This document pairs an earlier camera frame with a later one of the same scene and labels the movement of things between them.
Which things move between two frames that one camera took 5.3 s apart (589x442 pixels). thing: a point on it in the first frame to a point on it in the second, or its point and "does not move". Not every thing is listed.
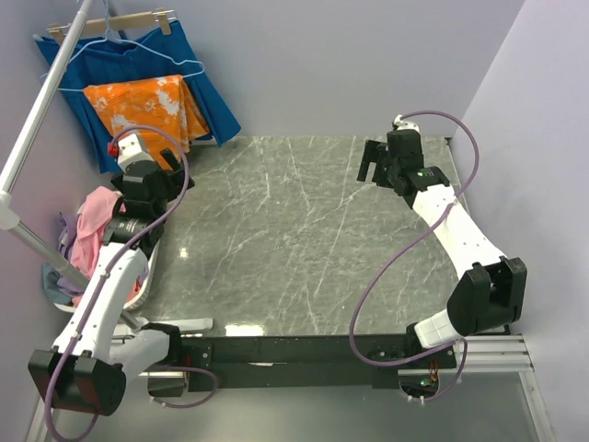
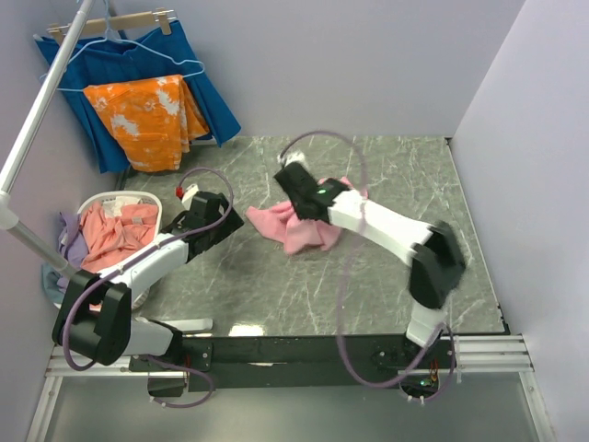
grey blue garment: x=51 y=276 does not move
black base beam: x=289 y=363 does not move
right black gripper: x=375 y=152 to x=295 y=207
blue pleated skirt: x=161 y=51 does not move
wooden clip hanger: x=163 y=16 does not move
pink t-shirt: x=93 y=218 to x=280 y=223
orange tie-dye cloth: x=164 y=104 does not move
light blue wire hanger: x=116 y=39 does not move
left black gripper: x=178 y=180 to x=229 y=225
